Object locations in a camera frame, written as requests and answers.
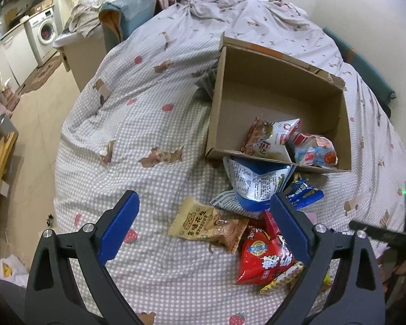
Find brown and white snack bar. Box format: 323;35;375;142
240;117;274;158

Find blue red cartoon snack packet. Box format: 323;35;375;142
287;133;339;168

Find wooden frame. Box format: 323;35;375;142
0;112;20;235

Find white red snack packet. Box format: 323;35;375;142
257;118;301;160

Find pile of clothes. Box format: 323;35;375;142
67;0;123;38

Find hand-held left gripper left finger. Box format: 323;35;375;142
25;190;140;325

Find large red snack packet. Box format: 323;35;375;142
236;225;306;287

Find teal cushion with orange stripe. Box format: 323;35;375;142
322;26;397;101

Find plastic bags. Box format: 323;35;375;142
0;232;29;287

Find white side table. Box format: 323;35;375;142
53;33;106;93

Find white washing machine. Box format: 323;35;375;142
24;7;64;67

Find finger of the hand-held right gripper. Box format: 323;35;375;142
349;220;406;246

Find yellow snack packet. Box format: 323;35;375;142
260;261;305;295

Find pink packet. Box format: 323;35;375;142
303;211;322;226

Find blue white snack packet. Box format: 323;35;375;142
211;157;294;220

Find patterned floor rug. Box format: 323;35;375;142
19;52;67;96

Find white cabinet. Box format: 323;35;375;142
0;24;38;87

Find brown cardboard box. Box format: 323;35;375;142
205;32;353;174

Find beige peanut snack packet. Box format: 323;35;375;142
168;197;250;254

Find teal cushion with orange edge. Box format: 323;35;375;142
99;0;157;54

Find dark blue snack packet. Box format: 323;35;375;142
286;173;325;210

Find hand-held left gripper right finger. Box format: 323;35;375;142
270;192;386;325

